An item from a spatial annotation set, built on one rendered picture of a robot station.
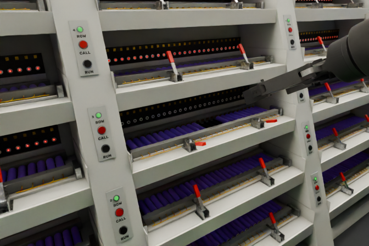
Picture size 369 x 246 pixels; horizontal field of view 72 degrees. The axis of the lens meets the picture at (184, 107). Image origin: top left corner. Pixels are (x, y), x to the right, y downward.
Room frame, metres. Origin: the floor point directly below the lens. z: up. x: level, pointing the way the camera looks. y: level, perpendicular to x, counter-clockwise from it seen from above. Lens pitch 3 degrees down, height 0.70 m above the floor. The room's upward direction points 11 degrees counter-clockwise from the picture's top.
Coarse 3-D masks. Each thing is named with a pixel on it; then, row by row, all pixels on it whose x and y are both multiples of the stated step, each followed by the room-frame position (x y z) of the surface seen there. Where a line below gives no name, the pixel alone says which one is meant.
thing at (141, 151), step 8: (264, 112) 0.90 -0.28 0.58; (272, 112) 0.90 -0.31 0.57; (240, 120) 0.83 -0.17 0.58; (248, 120) 0.85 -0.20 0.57; (264, 120) 0.86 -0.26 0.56; (208, 128) 0.78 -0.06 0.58; (216, 128) 0.78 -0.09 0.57; (224, 128) 0.80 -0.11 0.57; (232, 128) 0.80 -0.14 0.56; (184, 136) 0.73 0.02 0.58; (192, 136) 0.74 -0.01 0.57; (200, 136) 0.75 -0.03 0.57; (152, 144) 0.69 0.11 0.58; (160, 144) 0.69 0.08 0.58; (168, 144) 0.70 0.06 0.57; (176, 144) 0.71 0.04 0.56; (136, 152) 0.65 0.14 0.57; (144, 152) 0.66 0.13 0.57; (152, 152) 0.68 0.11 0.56
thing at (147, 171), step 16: (192, 112) 0.89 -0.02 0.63; (208, 112) 0.93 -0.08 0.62; (288, 112) 0.91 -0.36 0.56; (128, 128) 0.78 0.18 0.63; (240, 128) 0.82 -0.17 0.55; (256, 128) 0.82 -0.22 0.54; (272, 128) 0.83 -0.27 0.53; (288, 128) 0.88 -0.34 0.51; (208, 144) 0.72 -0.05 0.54; (224, 144) 0.73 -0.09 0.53; (240, 144) 0.77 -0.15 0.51; (144, 160) 0.65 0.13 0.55; (160, 160) 0.65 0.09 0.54; (176, 160) 0.65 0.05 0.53; (192, 160) 0.68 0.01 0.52; (208, 160) 0.71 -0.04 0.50; (144, 176) 0.61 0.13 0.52; (160, 176) 0.64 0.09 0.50
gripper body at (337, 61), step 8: (344, 40) 0.40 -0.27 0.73; (328, 48) 0.43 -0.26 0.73; (336, 48) 0.41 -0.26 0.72; (344, 48) 0.40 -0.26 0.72; (328, 56) 0.42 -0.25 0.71; (336, 56) 0.41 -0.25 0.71; (344, 56) 0.40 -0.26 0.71; (320, 64) 0.43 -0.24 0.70; (328, 64) 0.42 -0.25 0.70; (336, 64) 0.41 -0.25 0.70; (344, 64) 0.40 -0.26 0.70; (352, 64) 0.39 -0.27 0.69; (320, 72) 0.43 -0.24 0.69; (328, 72) 0.43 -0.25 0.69; (336, 72) 0.41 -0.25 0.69; (344, 72) 0.40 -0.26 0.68; (352, 72) 0.40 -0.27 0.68; (360, 72) 0.39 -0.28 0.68; (344, 80) 0.42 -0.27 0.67; (352, 80) 0.41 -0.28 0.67
